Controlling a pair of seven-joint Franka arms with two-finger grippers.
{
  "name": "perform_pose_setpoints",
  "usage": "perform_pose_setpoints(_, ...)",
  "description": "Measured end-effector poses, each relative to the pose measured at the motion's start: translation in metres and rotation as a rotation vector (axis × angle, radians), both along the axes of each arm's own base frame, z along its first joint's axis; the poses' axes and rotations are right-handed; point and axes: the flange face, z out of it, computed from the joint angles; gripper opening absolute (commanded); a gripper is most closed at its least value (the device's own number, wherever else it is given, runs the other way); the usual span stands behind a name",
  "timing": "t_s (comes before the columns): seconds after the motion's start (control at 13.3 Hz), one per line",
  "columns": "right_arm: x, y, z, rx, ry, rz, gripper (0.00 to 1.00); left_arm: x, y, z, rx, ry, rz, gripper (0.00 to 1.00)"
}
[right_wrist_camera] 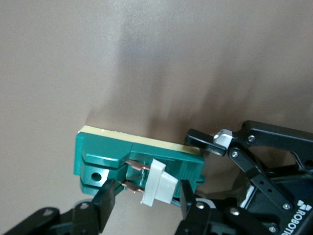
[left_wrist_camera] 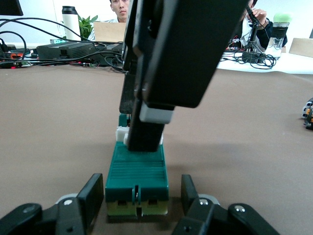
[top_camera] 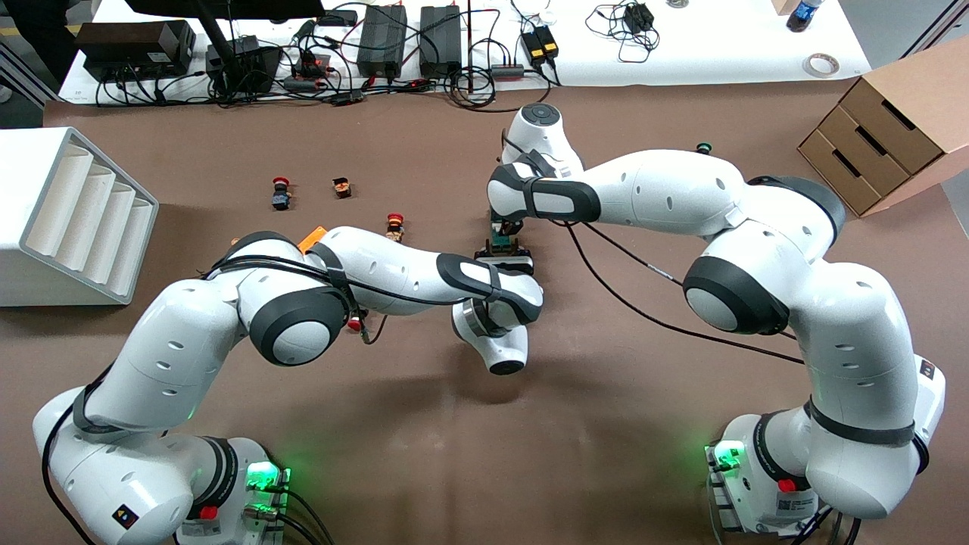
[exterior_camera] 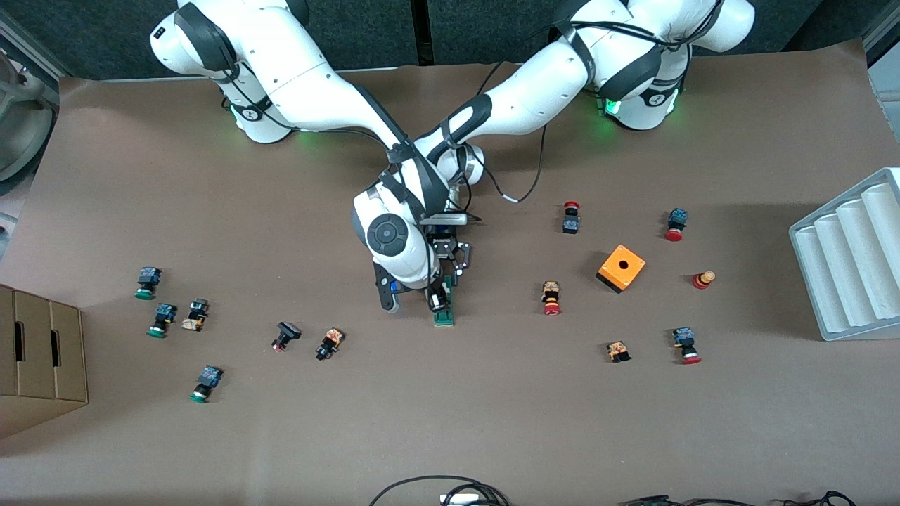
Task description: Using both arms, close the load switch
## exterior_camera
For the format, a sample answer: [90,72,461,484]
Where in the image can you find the green mushroom pushbutton blue block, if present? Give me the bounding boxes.
[188,365,224,404]
[147,303,178,339]
[134,266,163,301]

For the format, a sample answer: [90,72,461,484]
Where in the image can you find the white grooved tray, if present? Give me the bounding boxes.
[789,167,900,342]

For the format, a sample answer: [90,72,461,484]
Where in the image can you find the brown cardboard box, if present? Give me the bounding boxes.
[0,283,89,440]

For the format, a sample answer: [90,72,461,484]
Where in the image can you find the grey round metal stand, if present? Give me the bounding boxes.
[0,49,54,185]

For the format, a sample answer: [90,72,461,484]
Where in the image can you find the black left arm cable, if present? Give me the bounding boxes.
[478,123,549,205]

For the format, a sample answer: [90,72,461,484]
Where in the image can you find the black flat-head switch red terminals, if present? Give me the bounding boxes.
[271,321,303,353]

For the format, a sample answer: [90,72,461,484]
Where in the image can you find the orange button enclosure box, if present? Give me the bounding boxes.
[596,244,647,294]

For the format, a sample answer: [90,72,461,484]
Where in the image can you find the black looped floor cables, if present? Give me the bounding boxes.
[369,476,510,506]

